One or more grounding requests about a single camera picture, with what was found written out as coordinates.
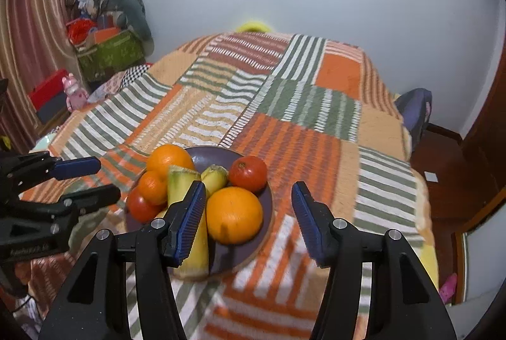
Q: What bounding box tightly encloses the yellow green corn cob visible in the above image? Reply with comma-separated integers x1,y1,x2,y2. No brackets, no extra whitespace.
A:
201,165,228,198

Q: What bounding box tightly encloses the red tomato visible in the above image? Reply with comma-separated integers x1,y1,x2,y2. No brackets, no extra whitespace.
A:
228,156,268,193
126,187,165,224

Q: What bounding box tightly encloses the red box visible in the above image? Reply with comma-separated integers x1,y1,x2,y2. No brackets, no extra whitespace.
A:
28,70,69,124

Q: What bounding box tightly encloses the red tomato on plate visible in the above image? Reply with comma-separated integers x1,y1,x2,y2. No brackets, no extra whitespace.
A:
126,187,165,224

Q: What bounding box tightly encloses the pale yellow corn cob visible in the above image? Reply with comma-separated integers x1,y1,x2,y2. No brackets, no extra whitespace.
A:
157,165,209,280

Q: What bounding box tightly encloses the pink toy figure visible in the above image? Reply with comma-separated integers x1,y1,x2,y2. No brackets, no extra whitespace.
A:
62,73,88,112

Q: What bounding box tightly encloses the large orange on plate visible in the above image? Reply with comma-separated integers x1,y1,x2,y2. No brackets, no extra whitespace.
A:
146,144,195,179

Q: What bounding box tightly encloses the dark purple round plate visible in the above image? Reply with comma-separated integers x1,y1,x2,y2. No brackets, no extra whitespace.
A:
127,146,274,281

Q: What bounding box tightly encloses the green fabric storage box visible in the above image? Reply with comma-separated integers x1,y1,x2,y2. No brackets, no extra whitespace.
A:
77,30,145,82

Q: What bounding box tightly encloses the striped curtain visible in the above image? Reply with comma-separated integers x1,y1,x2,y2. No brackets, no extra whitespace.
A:
1,0,80,153

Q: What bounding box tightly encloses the brown wooden door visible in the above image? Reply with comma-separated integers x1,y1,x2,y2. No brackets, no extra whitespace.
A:
452,53,505,303

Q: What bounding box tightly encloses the grey green pillow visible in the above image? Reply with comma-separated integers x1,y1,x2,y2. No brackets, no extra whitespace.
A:
93,0,152,41

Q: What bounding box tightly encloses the blue chair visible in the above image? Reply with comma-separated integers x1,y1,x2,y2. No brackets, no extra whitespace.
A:
394,88,432,150

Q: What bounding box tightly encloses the striped patchwork bedspread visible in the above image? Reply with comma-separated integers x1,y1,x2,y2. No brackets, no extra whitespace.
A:
25,33,438,339

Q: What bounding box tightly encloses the yellow round object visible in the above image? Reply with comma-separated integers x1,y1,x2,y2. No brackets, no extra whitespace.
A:
236,21,271,33

